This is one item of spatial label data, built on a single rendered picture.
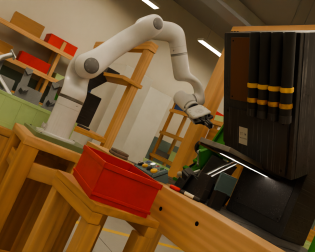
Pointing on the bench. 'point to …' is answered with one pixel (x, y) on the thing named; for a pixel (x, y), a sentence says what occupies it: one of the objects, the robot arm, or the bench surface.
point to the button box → (161, 174)
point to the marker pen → (185, 193)
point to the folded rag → (119, 153)
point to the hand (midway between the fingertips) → (208, 124)
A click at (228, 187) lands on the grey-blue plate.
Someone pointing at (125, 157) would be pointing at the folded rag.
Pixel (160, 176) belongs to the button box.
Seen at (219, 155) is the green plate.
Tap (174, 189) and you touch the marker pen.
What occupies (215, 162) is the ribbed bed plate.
